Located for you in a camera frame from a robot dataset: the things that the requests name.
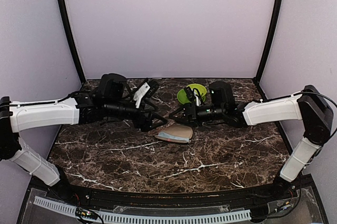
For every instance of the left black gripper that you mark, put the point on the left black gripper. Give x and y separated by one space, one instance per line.
145 126

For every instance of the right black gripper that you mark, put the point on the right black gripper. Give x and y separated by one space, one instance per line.
190 114

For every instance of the light blue cleaning cloth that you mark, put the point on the light blue cleaning cloth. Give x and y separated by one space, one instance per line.
172 138

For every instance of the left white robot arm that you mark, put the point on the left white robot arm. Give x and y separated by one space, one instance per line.
111 100

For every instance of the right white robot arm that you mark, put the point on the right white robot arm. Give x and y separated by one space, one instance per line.
308 105

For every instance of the green plate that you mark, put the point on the green plate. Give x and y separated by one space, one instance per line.
182 96

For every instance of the green bowl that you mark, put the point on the green bowl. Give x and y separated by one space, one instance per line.
200 90

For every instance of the small circuit board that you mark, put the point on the small circuit board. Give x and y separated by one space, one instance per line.
83 214

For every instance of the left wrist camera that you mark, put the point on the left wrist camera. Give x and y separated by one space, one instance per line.
146 90

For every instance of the white slotted cable duct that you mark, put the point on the white slotted cable duct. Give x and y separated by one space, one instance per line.
146 215

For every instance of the black table front rail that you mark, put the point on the black table front rail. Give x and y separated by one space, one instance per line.
254 197

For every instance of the right black frame post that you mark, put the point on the right black frame post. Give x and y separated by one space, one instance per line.
269 40

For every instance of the black frame post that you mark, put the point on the black frame post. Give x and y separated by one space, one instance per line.
70 40
269 40

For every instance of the left black frame post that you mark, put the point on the left black frame post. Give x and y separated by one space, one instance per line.
70 40

